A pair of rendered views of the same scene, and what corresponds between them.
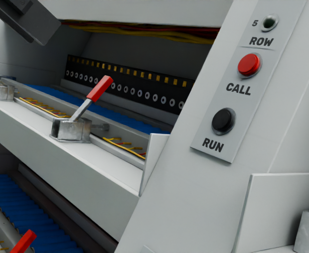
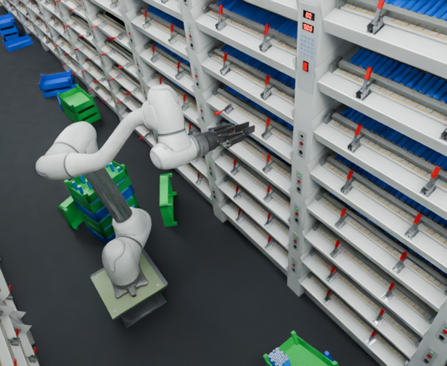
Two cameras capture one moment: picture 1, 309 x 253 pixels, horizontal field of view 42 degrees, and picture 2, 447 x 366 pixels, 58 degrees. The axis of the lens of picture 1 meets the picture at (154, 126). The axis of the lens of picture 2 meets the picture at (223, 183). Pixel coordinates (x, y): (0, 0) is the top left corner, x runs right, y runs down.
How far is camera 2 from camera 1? 1.39 m
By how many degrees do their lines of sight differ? 49
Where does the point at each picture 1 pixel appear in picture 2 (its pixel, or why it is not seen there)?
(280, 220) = (316, 163)
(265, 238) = (313, 167)
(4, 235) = (257, 149)
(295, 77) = (309, 148)
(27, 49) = not seen: hidden behind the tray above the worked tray
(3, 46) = (210, 78)
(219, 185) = (304, 162)
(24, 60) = not seen: hidden behind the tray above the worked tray
